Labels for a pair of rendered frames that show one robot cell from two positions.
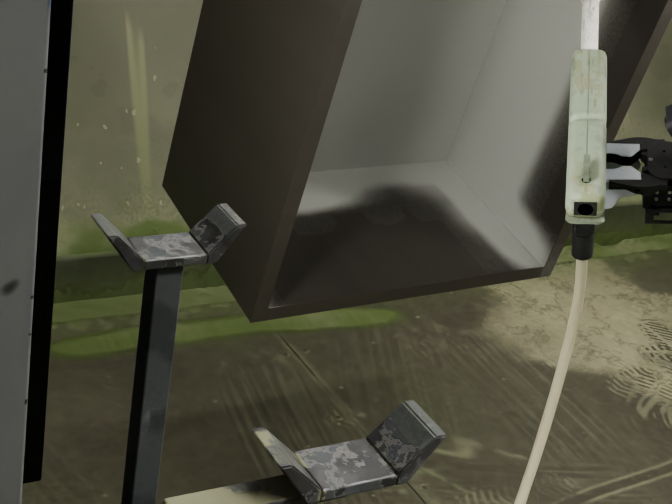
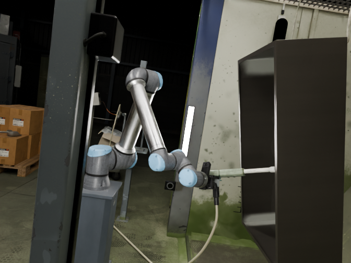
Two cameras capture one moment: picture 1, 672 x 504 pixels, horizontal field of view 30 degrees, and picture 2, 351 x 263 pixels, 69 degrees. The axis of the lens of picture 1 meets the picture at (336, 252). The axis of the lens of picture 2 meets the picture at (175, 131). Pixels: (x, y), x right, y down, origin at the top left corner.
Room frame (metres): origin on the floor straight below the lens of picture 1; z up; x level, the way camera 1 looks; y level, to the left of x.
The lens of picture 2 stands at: (2.10, -1.79, 1.26)
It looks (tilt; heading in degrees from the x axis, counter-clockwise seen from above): 6 degrees down; 121
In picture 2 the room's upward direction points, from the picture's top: 9 degrees clockwise
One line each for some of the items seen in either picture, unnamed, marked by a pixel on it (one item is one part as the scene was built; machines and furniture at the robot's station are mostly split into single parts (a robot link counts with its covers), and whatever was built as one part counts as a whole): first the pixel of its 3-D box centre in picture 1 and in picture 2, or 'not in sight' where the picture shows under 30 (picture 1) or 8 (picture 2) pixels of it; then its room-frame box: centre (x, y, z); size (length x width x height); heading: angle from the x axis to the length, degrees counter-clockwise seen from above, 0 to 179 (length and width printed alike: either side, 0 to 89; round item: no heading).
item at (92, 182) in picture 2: not in sight; (96, 178); (0.81, -0.61, 0.69); 0.19 x 0.19 x 0.10
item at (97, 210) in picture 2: not in sight; (90, 230); (0.81, -0.61, 0.32); 0.31 x 0.31 x 0.64; 33
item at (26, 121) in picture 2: not in sight; (26, 120); (-1.85, 0.32, 0.69); 0.38 x 0.29 x 0.36; 125
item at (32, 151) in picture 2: not in sight; (24, 143); (-1.86, 0.33, 0.33); 0.38 x 0.29 x 0.36; 133
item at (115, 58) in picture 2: not in sight; (95, 38); (1.71, -1.48, 1.35); 0.09 x 0.07 x 0.07; 33
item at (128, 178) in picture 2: not in sight; (132, 142); (0.41, 0.19, 0.82); 0.06 x 0.06 x 1.64; 33
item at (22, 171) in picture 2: not in sight; (14, 158); (-1.97, 0.26, 0.07); 1.20 x 0.80 x 0.14; 130
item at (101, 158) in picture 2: not in sight; (100, 158); (0.82, -0.60, 0.83); 0.17 x 0.15 x 0.18; 76
